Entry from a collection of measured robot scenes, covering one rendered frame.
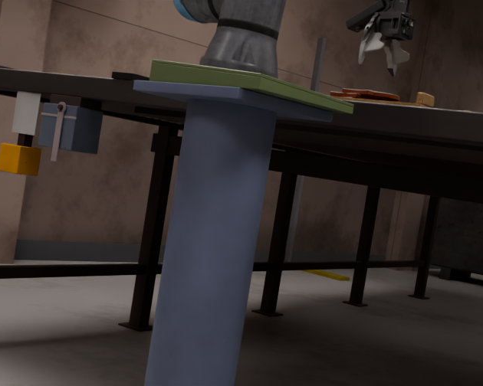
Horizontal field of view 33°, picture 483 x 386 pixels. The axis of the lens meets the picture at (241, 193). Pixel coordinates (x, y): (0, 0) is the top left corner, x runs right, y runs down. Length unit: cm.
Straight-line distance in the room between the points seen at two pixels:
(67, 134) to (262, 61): 88
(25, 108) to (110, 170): 285
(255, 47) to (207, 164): 23
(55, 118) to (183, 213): 88
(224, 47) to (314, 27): 517
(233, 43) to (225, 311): 49
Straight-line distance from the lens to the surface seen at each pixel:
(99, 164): 520
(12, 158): 242
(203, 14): 164
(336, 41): 690
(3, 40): 462
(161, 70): 153
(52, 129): 231
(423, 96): 186
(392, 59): 212
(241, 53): 151
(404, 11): 204
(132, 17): 533
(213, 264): 149
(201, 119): 149
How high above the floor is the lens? 74
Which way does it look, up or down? 2 degrees down
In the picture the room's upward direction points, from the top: 9 degrees clockwise
